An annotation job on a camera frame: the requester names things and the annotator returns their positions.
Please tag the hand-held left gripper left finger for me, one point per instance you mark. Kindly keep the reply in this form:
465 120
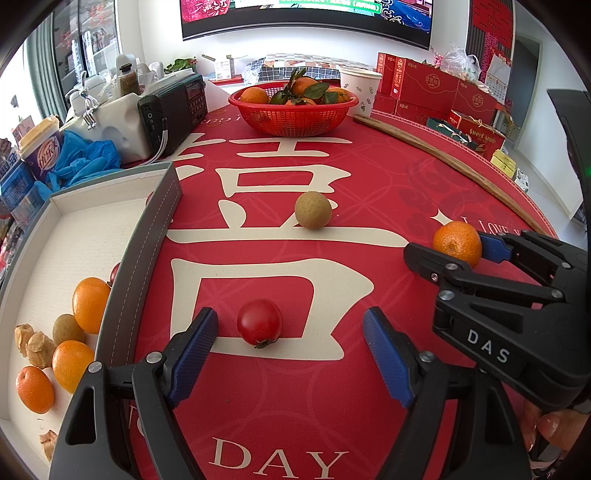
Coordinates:
191 355

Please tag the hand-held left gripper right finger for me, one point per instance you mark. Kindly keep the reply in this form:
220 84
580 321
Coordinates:
388 357

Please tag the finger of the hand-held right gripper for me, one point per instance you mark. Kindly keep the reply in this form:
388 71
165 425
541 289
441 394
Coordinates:
494 247
425 258

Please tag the orange tangerine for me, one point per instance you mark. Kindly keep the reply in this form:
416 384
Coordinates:
457 242
34 390

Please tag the red cherry tomato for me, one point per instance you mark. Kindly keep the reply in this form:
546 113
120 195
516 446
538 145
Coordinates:
114 274
150 199
258 323

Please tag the small green-brown kiwi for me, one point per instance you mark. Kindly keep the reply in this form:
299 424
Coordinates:
68 328
314 210

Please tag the tan husked physalis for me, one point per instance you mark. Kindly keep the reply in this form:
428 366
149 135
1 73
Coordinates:
50 443
40 350
24 339

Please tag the grey cardboard tray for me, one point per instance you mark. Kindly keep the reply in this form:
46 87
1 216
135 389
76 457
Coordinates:
92 230

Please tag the red plastic mesh basket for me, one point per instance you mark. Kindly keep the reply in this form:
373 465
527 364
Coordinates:
295 120

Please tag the person's right hand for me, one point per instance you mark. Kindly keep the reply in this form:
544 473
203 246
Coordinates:
556 427

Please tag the small white carton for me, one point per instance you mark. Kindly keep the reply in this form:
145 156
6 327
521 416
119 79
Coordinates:
521 179

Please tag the yellow carton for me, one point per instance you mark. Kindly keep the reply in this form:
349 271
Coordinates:
503 164

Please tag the red printed table mat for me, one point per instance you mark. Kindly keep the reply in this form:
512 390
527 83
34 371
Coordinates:
300 392

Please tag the long wooden back scratcher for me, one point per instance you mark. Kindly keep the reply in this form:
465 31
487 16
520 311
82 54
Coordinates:
443 157

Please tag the dark green gift bag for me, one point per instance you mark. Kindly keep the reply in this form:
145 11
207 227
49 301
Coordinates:
445 131

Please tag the leaf print paper cup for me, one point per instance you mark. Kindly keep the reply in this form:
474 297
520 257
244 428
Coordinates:
362 90

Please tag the narrow red gift box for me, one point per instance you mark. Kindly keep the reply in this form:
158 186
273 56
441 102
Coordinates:
385 74

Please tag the pile of leafy mandarins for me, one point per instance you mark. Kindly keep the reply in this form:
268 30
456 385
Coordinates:
302 87

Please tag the black portable radio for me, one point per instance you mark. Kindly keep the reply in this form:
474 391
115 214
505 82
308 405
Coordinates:
178 110

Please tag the blue checked cloth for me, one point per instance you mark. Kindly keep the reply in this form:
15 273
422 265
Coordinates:
277 62

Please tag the white cardboard box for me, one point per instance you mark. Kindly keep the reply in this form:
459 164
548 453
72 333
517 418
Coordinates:
224 69

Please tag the green potted plant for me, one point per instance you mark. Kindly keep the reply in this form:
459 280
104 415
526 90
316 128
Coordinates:
180 65

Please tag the grey-green curtain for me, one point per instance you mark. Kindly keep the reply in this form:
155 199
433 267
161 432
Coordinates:
44 74

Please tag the wall calendar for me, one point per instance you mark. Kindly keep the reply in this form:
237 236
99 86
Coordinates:
495 78

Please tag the red wall hanging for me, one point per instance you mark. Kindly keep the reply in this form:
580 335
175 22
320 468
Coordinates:
489 23

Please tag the wall television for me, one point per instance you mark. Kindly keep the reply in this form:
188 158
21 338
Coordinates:
304 18

